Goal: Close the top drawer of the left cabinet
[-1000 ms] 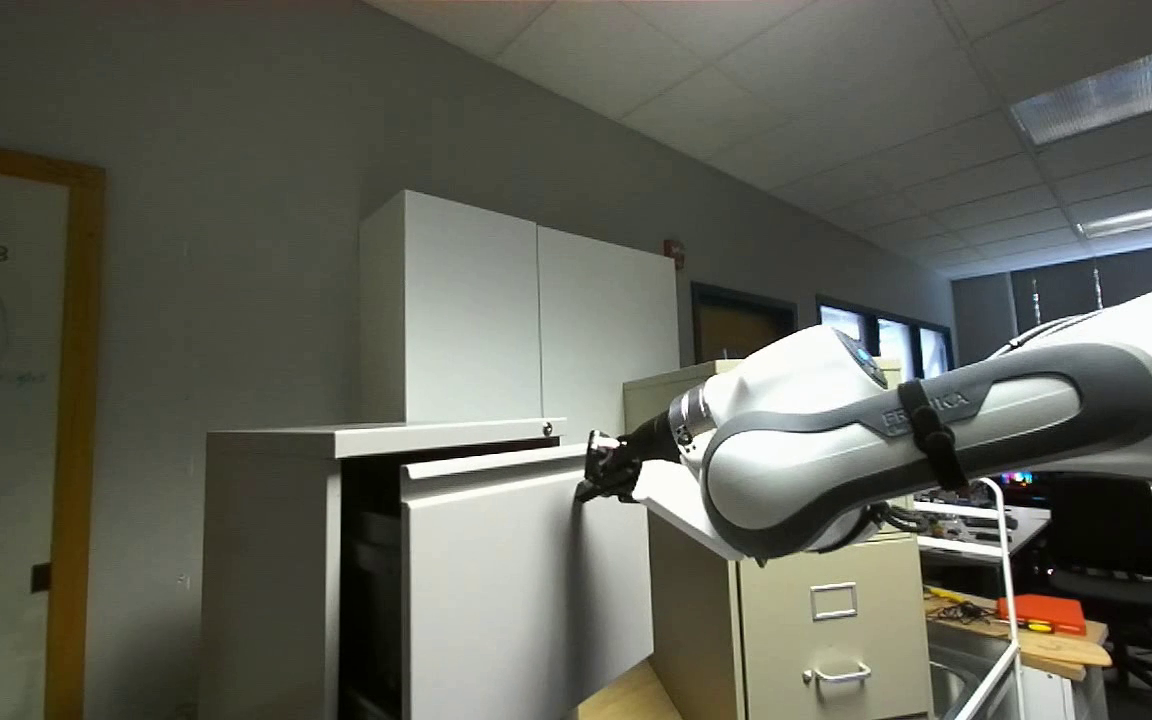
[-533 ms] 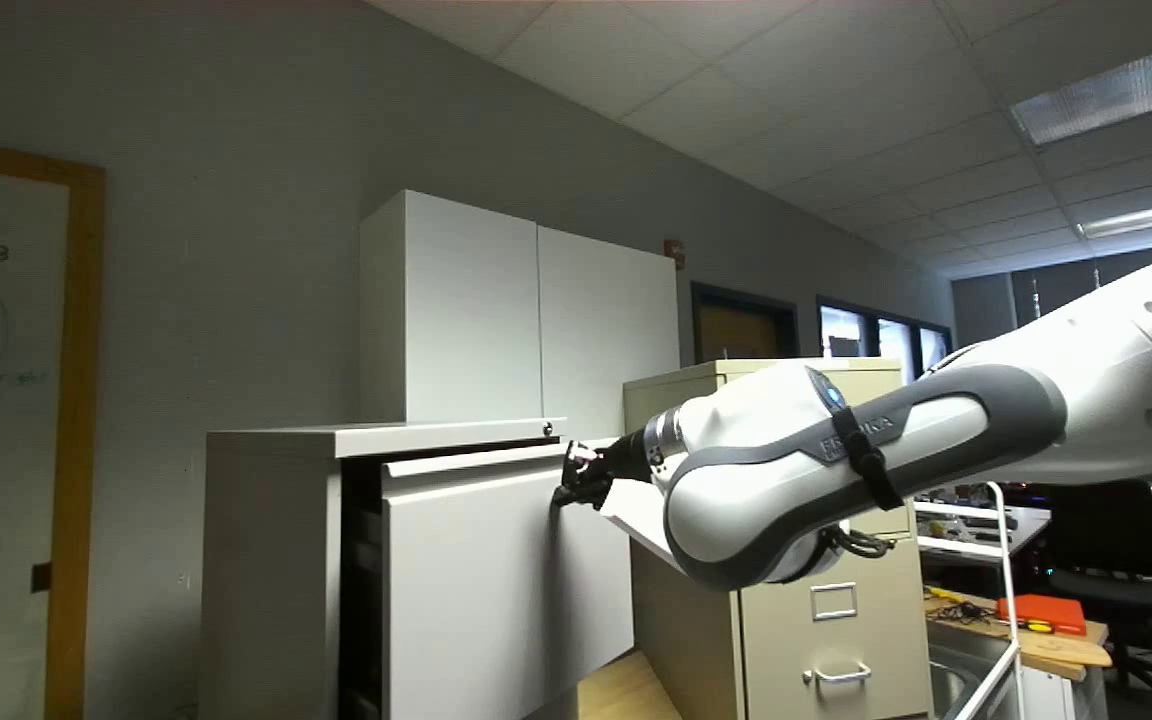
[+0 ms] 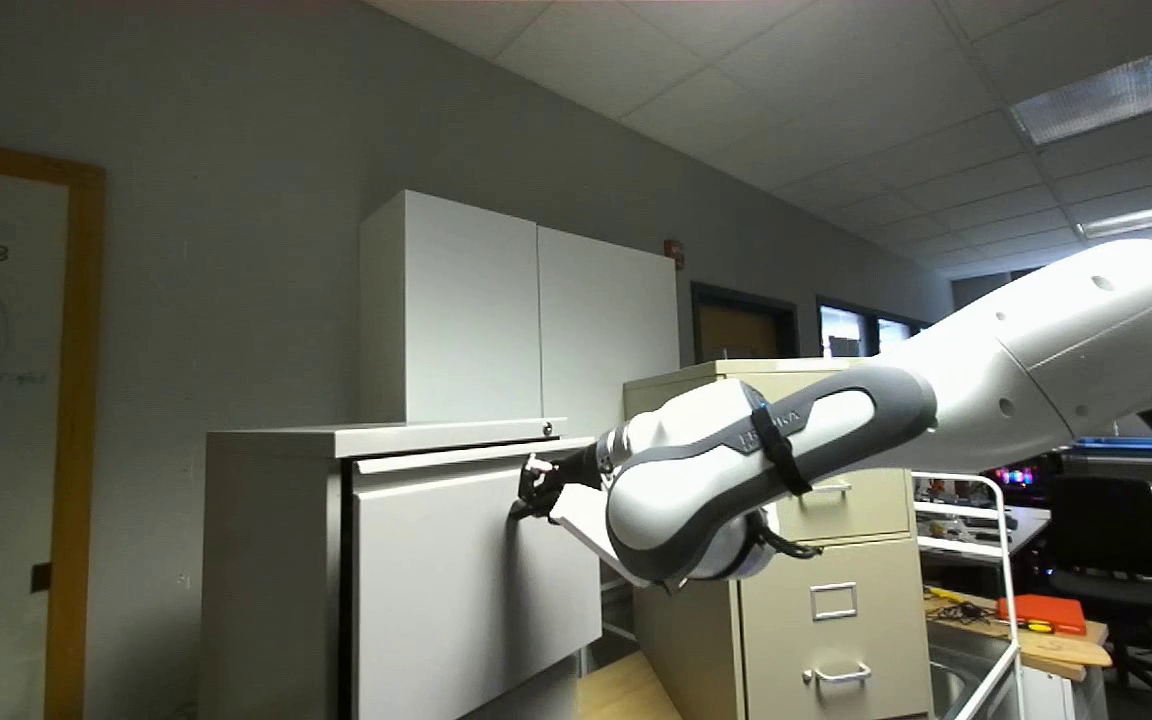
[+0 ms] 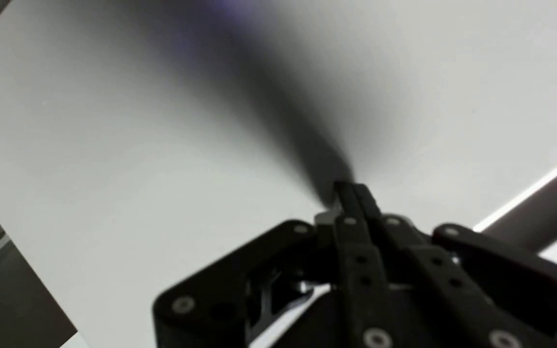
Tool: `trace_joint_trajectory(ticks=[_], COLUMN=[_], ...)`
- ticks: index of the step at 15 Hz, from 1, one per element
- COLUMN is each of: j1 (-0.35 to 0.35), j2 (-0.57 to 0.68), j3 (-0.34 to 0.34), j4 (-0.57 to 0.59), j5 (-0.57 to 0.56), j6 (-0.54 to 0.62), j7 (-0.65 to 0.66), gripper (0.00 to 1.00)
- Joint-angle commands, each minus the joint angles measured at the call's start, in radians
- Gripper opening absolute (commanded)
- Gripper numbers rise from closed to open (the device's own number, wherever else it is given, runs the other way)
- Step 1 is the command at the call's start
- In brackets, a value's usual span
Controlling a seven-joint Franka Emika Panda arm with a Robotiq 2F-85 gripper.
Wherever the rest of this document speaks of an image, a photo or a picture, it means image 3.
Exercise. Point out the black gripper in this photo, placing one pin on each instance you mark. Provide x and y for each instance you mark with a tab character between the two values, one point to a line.
577	469

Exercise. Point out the grey cabinet drawer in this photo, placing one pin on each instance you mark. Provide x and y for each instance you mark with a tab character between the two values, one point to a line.
469	584

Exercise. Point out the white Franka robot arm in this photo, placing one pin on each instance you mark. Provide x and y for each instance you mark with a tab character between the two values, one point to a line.
1068	347

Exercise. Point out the grey low cabinet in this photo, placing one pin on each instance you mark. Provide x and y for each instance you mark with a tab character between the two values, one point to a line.
268	560

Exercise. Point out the beige filing cabinet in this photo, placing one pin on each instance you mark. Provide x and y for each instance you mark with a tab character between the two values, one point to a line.
760	642

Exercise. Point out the dark framed door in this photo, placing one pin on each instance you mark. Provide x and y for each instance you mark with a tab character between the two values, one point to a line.
742	325

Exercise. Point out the small red fire alarm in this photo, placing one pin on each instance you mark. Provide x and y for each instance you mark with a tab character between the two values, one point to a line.
672	248

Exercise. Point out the silver label holder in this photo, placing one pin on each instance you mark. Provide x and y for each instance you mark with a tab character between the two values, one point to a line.
832	600

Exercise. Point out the dark framed window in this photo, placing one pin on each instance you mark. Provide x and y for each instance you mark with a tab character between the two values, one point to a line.
842	330

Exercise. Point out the orange flat box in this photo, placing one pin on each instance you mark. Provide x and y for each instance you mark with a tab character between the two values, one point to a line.
1040	614

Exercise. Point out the wood framed whiteboard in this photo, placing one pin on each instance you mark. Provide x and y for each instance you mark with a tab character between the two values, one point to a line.
3	403

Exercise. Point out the wooden desk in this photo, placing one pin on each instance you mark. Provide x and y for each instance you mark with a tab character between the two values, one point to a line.
1068	651

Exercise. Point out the black office chair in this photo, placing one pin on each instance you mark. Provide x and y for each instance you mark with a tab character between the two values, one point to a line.
1110	547

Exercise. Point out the glowing blue monitor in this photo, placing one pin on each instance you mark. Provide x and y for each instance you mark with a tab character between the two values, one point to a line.
1138	447

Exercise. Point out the narrow ceiling light panel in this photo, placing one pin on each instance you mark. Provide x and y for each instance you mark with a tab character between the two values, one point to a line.
1140	215

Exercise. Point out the large ceiling light panel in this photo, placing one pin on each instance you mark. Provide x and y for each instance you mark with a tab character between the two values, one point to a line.
1110	86

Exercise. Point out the white wall cabinet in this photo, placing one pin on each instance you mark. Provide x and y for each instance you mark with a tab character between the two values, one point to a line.
510	306

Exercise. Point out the white metal frame cart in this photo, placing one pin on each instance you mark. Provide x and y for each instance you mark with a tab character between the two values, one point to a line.
1003	560

